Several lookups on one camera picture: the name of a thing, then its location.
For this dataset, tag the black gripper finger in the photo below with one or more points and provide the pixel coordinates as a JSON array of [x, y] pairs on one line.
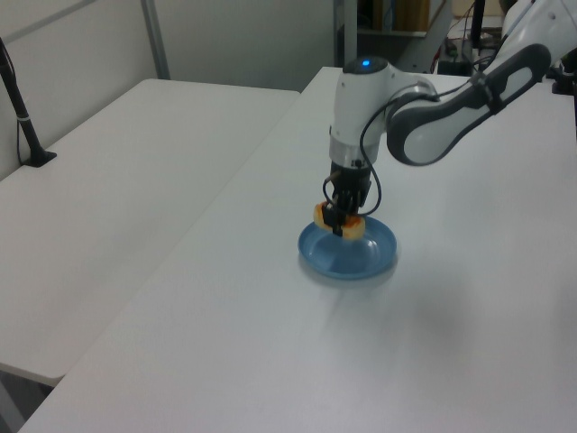
[[335, 220], [356, 202]]

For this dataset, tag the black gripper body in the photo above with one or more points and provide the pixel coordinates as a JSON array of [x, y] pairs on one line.
[[349, 179]]

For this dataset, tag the orange glazed bread roll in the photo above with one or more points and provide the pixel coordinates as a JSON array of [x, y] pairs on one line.
[[354, 228]]

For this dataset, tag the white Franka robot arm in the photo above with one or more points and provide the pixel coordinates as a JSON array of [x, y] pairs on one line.
[[360, 99]]

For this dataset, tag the blue round plate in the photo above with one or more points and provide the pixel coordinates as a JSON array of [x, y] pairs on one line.
[[351, 258]]

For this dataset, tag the black electronic box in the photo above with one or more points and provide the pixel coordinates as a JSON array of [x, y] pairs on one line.
[[455, 67]]

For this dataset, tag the wooden cabinet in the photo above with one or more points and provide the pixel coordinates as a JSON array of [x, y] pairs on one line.
[[405, 13]]

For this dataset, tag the thin black upright pole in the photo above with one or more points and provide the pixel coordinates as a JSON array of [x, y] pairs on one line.
[[478, 22]]

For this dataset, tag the white side table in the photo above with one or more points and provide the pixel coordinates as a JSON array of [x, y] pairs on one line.
[[112, 203]]

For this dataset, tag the black table edge clamp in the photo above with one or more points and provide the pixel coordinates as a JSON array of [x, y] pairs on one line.
[[563, 79]]

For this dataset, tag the grey metal partition post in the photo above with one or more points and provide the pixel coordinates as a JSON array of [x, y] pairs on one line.
[[155, 40]]

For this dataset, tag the black camera stand pole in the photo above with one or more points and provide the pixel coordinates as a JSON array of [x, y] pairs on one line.
[[22, 122]]

